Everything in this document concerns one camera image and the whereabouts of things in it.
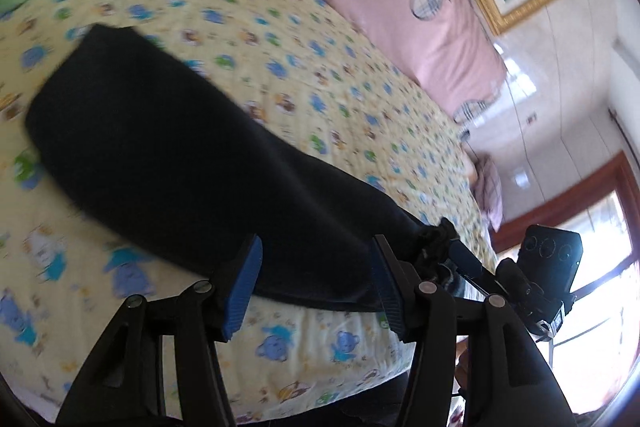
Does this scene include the dark navy pants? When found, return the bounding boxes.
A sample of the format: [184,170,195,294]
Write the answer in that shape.
[25,25,463,312]

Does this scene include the purple checked cloth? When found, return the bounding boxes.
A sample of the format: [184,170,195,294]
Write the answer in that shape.
[472,155,503,232]

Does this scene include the black phone charger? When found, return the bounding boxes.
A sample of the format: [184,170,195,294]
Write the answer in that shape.
[459,129,471,142]

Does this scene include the yellow cartoon bear quilt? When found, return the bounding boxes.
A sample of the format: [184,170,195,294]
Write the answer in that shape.
[1,0,497,424]

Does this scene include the black camera box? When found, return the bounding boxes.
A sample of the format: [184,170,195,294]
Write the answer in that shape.
[516,225,584,313]

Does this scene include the brown wooden window frame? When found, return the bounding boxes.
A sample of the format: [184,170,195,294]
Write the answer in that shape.
[490,152,639,257]

